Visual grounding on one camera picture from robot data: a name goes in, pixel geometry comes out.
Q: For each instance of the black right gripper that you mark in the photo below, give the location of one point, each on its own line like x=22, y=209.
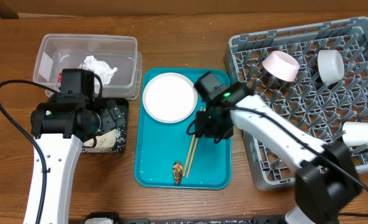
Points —
x=212, y=130

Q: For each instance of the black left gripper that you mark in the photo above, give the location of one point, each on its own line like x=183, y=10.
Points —
x=112, y=120

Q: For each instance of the silver red foil wrapper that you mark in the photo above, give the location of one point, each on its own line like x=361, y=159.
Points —
x=59, y=78

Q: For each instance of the white napkin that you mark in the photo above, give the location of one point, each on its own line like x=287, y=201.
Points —
x=98, y=67

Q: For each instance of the wooden chopstick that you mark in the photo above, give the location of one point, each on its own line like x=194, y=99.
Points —
x=192, y=161
x=190, y=154

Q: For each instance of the large pink plate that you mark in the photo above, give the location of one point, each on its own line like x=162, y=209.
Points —
x=169, y=97

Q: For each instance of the brown food scrap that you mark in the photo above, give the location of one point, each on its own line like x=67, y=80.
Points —
x=177, y=172

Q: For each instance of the pile of white rice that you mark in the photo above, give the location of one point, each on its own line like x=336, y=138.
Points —
x=111, y=142

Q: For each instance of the pink bowl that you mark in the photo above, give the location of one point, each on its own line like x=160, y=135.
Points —
x=281, y=65

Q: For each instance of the grey green bowl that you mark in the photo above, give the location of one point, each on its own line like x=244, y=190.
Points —
x=330, y=66

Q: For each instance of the small white cup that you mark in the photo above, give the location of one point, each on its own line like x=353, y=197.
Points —
x=355, y=133

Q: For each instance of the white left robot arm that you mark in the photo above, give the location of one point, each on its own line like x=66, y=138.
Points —
x=52, y=177

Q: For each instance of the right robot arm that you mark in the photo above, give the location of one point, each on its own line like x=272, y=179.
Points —
x=325, y=176

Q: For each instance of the black food waste tray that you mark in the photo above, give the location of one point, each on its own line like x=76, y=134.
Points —
x=122, y=105

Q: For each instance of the clear plastic bin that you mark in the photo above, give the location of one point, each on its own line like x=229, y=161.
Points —
x=59, y=51

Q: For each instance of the teal plastic tray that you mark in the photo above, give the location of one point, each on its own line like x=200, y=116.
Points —
x=160, y=145

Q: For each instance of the grey dish rack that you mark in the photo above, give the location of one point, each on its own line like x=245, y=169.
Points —
x=317, y=108

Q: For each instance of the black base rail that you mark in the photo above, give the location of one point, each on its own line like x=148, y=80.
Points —
x=113, y=218

